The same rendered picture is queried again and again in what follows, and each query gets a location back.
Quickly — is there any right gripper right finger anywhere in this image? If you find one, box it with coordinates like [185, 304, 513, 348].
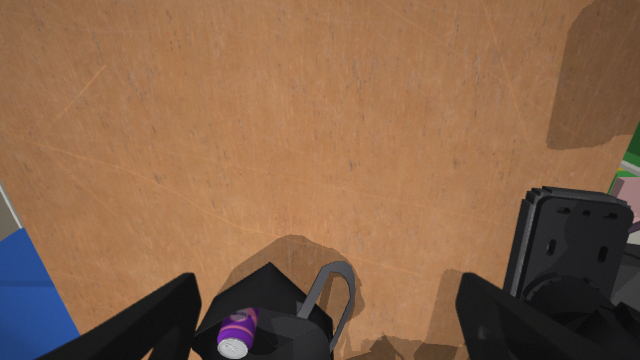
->
[455, 272, 629, 360]

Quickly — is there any purple drink can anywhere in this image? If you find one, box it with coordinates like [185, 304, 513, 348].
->
[217, 308, 260, 359]

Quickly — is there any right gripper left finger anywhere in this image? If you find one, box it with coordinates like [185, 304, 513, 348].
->
[34, 272, 202, 360]

